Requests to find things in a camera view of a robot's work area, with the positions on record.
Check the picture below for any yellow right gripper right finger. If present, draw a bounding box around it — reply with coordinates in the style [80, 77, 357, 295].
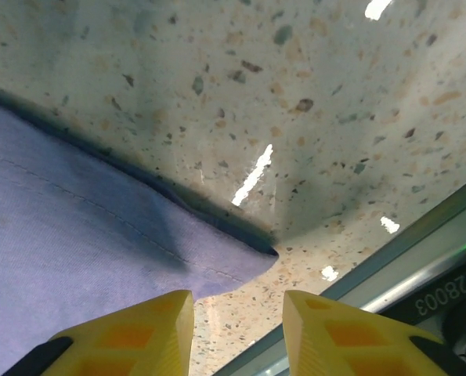
[282, 290, 466, 376]

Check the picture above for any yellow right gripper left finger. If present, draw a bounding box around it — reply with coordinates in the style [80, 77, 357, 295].
[1, 289, 195, 376]

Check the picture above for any purple t-shirt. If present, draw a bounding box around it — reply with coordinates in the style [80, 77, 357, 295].
[0, 96, 280, 376]

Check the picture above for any aluminium front rail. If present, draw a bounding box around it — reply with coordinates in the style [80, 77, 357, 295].
[212, 168, 466, 376]

